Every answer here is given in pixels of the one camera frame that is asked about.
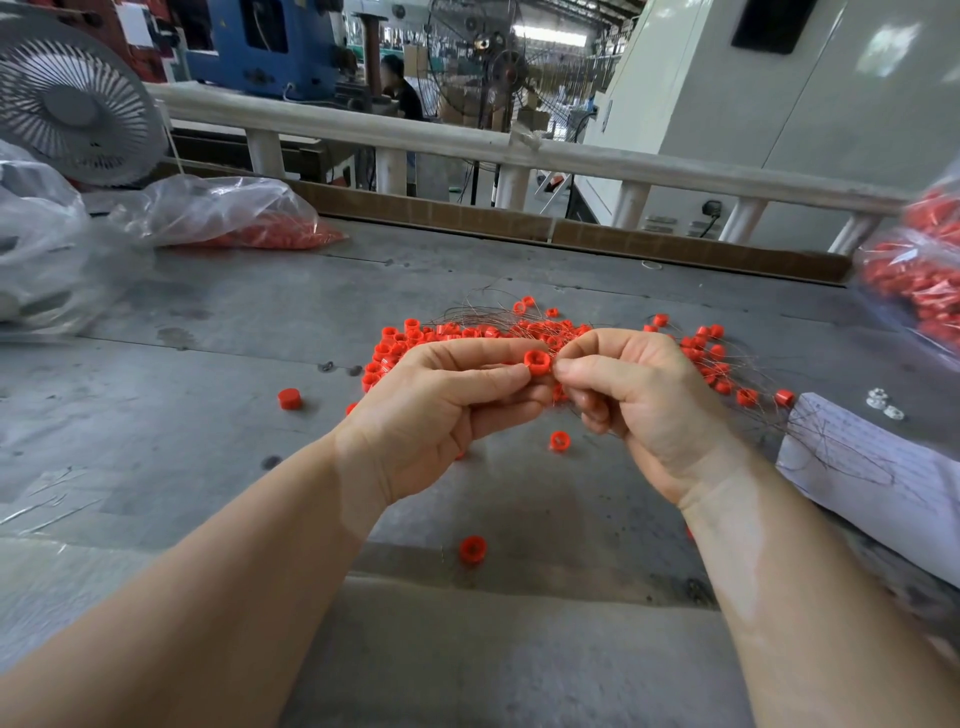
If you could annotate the brown wooden board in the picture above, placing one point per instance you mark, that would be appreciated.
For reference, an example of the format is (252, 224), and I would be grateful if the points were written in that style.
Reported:
(473, 213)

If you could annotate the person's right hand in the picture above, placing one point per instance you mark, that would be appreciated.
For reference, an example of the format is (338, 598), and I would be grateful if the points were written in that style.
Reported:
(653, 405)

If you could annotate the person's right forearm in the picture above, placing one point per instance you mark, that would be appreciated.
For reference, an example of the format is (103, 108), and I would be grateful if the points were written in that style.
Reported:
(840, 600)

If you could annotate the small clear plastic piece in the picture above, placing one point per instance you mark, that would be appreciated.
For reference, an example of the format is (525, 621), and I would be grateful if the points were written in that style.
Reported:
(878, 398)
(896, 411)

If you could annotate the person's left forearm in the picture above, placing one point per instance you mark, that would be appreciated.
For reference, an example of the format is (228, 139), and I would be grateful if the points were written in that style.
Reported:
(165, 630)

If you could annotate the clear bag with red pieces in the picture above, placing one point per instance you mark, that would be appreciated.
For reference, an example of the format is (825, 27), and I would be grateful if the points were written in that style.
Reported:
(233, 212)

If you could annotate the large grey machine cabinet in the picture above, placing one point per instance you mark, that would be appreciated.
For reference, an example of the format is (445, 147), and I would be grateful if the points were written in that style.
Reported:
(870, 93)

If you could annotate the white desk fan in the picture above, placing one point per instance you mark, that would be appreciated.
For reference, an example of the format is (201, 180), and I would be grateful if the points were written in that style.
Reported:
(78, 98)

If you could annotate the black pedestal fan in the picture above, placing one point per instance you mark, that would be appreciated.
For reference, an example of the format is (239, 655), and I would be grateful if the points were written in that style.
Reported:
(509, 72)

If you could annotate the pile of red plastic rings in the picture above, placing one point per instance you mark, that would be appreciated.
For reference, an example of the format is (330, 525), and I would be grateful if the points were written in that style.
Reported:
(413, 345)

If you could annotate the blue industrial machine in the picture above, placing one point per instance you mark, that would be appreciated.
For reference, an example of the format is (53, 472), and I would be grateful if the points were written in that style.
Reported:
(293, 45)

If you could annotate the red industrial machine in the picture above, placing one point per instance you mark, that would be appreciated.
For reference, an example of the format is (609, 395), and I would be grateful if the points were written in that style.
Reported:
(75, 15)

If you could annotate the crumpled clear plastic bag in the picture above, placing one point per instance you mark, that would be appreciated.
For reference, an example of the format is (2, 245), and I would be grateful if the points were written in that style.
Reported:
(33, 255)

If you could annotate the person's left hand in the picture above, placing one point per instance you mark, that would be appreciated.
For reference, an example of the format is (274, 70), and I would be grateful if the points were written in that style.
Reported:
(420, 420)

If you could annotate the white paper sheet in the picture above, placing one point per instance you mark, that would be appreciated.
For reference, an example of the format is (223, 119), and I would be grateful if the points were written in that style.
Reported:
(881, 488)

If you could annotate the large clear bag red pieces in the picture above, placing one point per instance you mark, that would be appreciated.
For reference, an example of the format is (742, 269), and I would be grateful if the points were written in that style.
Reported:
(923, 258)

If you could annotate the white metal railing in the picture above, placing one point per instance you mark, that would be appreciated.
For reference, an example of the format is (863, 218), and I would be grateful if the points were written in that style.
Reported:
(405, 129)

